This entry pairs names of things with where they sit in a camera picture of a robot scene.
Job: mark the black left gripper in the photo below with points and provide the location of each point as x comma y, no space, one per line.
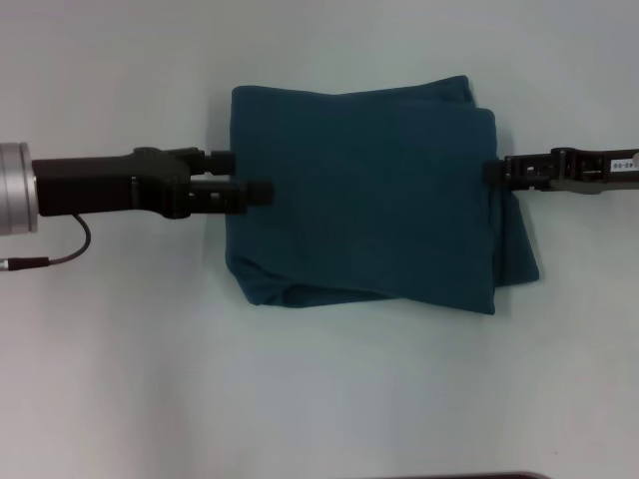
110,184

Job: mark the teal printed t-shirt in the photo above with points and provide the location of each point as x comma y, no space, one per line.
374,199

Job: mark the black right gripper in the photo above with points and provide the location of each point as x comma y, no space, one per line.
621,169

